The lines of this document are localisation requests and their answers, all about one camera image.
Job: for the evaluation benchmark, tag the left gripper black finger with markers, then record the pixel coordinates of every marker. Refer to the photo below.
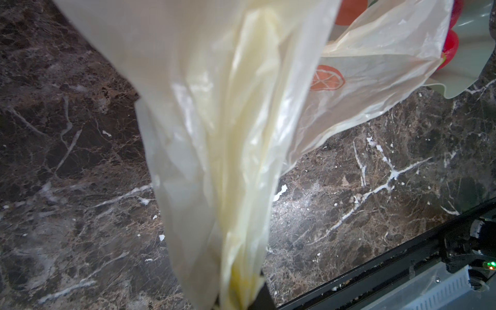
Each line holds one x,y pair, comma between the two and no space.
264,300

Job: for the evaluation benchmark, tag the translucent plastic fruit bag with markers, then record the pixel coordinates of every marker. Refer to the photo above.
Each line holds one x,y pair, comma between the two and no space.
233,93

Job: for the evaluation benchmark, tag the orange fruit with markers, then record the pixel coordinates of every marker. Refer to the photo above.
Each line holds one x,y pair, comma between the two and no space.
349,11

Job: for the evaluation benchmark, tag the red fruit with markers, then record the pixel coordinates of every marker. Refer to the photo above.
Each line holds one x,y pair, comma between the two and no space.
458,6
450,48

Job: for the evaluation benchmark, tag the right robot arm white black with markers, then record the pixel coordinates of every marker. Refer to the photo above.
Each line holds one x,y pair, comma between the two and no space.
472,245

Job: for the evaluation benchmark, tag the light green scalloped bowl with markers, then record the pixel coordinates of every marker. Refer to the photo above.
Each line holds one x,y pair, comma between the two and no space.
475,48

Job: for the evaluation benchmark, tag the black front mounting rail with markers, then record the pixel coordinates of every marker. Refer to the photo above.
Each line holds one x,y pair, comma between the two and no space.
369,282

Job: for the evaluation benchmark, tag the white slotted cable duct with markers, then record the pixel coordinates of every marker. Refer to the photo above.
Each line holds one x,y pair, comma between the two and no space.
432,289

